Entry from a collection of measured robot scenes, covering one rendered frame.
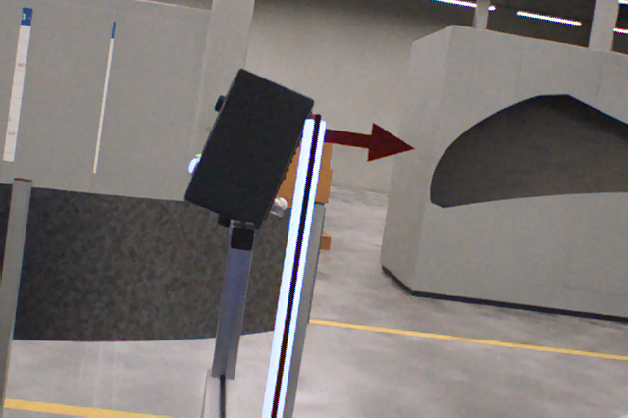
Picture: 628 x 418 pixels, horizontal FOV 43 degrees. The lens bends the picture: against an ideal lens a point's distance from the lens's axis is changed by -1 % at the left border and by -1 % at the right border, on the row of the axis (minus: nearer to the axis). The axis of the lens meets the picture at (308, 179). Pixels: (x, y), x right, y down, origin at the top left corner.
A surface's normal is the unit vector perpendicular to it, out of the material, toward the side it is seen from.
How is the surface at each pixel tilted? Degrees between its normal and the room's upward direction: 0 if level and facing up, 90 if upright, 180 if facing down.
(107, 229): 90
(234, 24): 90
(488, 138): 163
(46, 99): 90
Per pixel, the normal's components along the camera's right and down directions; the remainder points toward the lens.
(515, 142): -0.17, 0.96
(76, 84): 0.11, 0.07
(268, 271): 0.75, 0.15
